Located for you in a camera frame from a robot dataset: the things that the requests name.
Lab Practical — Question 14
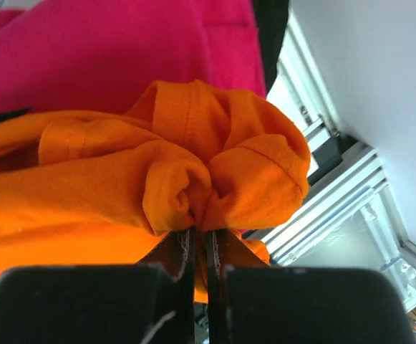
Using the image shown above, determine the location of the orange t shirt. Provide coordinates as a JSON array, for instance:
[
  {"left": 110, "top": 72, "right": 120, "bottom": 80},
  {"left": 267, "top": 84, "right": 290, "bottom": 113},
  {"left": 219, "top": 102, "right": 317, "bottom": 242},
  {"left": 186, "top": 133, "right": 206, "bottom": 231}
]
[{"left": 0, "top": 79, "right": 312, "bottom": 305}]

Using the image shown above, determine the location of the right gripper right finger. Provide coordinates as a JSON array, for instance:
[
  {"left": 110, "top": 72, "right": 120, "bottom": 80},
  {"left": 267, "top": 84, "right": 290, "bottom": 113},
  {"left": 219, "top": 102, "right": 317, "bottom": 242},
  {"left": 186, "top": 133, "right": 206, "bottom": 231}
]
[{"left": 205, "top": 229, "right": 268, "bottom": 280}]

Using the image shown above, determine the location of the black t shirt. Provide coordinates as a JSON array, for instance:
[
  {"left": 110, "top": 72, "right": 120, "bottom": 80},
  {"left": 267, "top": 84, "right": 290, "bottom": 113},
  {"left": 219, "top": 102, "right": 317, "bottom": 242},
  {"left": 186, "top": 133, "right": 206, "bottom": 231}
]
[{"left": 252, "top": 0, "right": 289, "bottom": 93}]

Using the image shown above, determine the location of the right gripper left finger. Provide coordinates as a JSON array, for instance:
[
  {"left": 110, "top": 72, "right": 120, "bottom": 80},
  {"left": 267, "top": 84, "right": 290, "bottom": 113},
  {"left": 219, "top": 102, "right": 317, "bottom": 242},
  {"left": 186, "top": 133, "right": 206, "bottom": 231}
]
[{"left": 138, "top": 227, "right": 196, "bottom": 280}]

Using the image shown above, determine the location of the magenta t shirt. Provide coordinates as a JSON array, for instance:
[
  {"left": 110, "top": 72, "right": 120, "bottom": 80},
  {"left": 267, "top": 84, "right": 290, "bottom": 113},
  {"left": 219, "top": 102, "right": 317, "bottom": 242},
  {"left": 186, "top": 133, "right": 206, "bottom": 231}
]
[{"left": 0, "top": 1, "right": 266, "bottom": 114}]

